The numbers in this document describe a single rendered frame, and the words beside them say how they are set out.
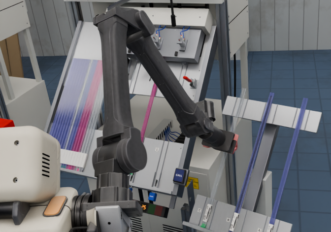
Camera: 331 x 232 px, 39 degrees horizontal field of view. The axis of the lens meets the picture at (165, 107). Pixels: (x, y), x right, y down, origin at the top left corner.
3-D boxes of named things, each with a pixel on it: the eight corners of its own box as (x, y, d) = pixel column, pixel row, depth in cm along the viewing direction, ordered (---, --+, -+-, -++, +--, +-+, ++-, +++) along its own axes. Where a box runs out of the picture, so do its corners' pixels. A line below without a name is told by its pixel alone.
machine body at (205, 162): (216, 271, 231) (208, 169, 202) (100, 238, 261) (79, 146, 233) (253, 192, 281) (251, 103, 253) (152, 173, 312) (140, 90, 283)
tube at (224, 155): (205, 228, 156) (204, 227, 155) (202, 226, 157) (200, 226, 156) (247, 89, 165) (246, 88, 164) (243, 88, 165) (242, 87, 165)
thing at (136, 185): (177, 197, 179) (170, 194, 173) (44, 168, 208) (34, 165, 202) (178, 193, 180) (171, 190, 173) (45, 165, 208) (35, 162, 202)
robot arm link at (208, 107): (180, 134, 141) (205, 127, 137) (178, 99, 146) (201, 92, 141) (200, 142, 151) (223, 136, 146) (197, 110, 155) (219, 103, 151)
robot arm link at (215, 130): (196, 140, 144) (213, 136, 142) (194, 119, 147) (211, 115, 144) (205, 145, 150) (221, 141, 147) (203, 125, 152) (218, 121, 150)
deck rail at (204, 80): (182, 198, 178) (176, 195, 173) (177, 197, 179) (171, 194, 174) (220, 32, 196) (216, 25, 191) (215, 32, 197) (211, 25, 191)
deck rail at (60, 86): (44, 168, 208) (36, 165, 202) (41, 167, 209) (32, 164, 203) (88, 26, 225) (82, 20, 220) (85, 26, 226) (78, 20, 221)
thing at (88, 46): (198, 104, 189) (194, 100, 184) (69, 89, 217) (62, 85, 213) (215, 32, 197) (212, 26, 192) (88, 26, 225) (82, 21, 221)
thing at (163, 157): (176, 192, 177) (172, 191, 175) (42, 164, 206) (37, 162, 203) (186, 145, 182) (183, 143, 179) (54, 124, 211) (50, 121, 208)
